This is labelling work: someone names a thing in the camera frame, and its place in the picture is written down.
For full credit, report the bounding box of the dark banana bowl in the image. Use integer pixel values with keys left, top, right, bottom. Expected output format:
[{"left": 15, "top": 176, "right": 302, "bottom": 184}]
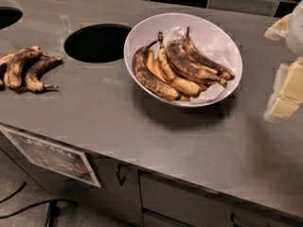
[
  {"left": 182, "top": 27, "right": 235, "bottom": 80},
  {"left": 166, "top": 42, "right": 227, "bottom": 87}
]

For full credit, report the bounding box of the white paper bowl liner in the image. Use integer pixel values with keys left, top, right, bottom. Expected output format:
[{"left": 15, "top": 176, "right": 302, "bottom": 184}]
[{"left": 178, "top": 27, "right": 241, "bottom": 107}]

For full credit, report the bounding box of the black cabinet handle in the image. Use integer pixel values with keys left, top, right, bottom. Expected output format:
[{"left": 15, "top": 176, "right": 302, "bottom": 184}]
[{"left": 116, "top": 164, "right": 126, "bottom": 185}]

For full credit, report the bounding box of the yellow banana under bunch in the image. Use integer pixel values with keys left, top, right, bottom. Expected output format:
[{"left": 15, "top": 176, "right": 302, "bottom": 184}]
[{"left": 147, "top": 49, "right": 165, "bottom": 81}]

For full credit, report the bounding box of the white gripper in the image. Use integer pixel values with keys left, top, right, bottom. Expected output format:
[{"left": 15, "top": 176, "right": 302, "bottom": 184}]
[{"left": 264, "top": 0, "right": 303, "bottom": 123}]

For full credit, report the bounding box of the black drawer handle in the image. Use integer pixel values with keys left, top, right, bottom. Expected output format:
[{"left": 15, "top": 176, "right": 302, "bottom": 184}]
[{"left": 229, "top": 213, "right": 243, "bottom": 227}]

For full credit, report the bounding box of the landfill sign label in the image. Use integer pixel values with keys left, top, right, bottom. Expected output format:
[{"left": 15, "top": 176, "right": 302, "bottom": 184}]
[{"left": 0, "top": 126, "right": 101, "bottom": 187}]

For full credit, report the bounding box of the spotted banana on counter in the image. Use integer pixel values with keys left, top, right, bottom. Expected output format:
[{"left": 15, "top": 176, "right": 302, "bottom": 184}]
[{"left": 4, "top": 46, "right": 42, "bottom": 89}]

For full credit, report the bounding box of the spotted banana middle bowl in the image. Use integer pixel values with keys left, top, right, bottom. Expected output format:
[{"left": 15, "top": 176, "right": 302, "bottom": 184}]
[{"left": 157, "top": 32, "right": 202, "bottom": 96}]

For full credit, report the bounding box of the dark banana on counter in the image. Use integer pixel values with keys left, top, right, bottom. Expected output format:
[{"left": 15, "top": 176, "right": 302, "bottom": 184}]
[{"left": 25, "top": 56, "right": 62, "bottom": 93}]

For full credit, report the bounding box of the grey cabinet drawer front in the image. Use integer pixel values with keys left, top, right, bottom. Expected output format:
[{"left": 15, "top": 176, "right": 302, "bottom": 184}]
[{"left": 139, "top": 174, "right": 303, "bottom": 227}]

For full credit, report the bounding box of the spotted banana front left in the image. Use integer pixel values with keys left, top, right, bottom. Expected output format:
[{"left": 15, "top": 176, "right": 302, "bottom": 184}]
[{"left": 132, "top": 40, "right": 181, "bottom": 101}]

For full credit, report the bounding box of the banana at left edge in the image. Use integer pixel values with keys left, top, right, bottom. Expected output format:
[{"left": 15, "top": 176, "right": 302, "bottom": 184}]
[{"left": 0, "top": 53, "right": 14, "bottom": 89}]

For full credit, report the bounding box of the white bowl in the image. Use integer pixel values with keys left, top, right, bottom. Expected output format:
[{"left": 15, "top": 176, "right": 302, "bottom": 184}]
[{"left": 124, "top": 13, "right": 242, "bottom": 108}]

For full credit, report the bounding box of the black floor cable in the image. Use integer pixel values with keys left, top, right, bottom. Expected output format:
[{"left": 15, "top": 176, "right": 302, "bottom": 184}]
[{"left": 0, "top": 181, "right": 79, "bottom": 219}]

